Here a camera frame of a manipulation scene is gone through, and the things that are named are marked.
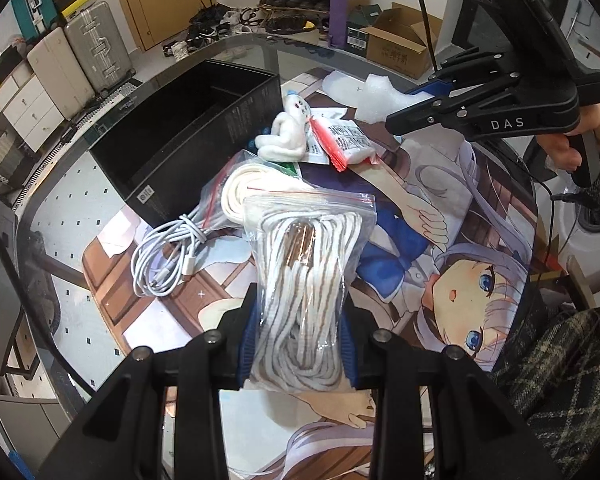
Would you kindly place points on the white packet with red edges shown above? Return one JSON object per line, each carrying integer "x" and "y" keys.
{"x": 347, "y": 142}

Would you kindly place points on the black cardboard box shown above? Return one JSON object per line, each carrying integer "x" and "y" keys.
{"x": 200, "y": 150}

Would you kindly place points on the dark green box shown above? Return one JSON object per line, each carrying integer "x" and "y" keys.
{"x": 360, "y": 30}

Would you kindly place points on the teal box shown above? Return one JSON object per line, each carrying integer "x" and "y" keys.
{"x": 30, "y": 5}

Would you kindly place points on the white foam wrap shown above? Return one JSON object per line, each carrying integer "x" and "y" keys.
{"x": 367, "y": 95}

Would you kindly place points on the white plush toy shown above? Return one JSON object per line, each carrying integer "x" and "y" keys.
{"x": 285, "y": 132}

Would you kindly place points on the white drawer cabinet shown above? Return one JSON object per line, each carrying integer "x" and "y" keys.
{"x": 25, "y": 105}

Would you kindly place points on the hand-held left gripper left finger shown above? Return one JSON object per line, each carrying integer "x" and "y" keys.
{"x": 244, "y": 342}

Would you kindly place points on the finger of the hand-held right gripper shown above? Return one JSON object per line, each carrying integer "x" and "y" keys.
{"x": 427, "y": 87}
{"x": 430, "y": 117}

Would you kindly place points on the person's right hand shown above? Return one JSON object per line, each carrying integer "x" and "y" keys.
{"x": 557, "y": 152}

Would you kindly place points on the printed cartoon table mat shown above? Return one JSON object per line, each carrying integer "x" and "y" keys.
{"x": 460, "y": 240}

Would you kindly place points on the person's plaid clothing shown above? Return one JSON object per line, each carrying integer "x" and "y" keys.
{"x": 565, "y": 385}

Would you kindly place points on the silver suitcase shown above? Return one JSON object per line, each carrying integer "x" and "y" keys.
{"x": 97, "y": 45}

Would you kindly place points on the brown cardboard box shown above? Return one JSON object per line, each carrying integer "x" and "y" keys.
{"x": 397, "y": 52}

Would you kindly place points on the purple bag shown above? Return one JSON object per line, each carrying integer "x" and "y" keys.
{"x": 347, "y": 5}

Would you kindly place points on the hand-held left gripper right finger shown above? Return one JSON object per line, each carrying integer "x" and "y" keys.
{"x": 351, "y": 347}

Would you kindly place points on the wooden door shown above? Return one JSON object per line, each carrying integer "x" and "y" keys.
{"x": 165, "y": 0}

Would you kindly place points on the pile of shoes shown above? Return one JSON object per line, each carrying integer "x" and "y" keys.
{"x": 210, "y": 27}

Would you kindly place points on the beige suitcase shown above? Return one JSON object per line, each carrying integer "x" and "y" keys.
{"x": 62, "y": 75}

